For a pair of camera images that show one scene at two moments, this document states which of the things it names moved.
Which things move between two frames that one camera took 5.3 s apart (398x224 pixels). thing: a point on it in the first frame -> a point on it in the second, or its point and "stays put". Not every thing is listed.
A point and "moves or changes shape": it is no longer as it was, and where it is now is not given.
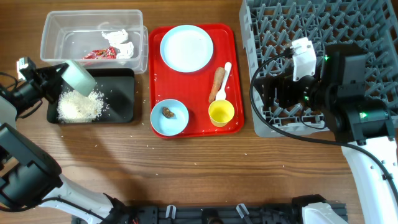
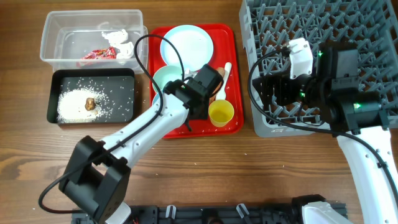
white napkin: [117, 39] stays put
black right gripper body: [304, 92] stays put
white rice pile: [73, 107] stays put
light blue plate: [186, 48] stays put
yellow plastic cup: [221, 112] stays put
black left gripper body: [33, 90] -> [204, 112]
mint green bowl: [78, 79] -> [166, 74]
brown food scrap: [166, 112] moves or changes shape
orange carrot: [218, 79] stays put
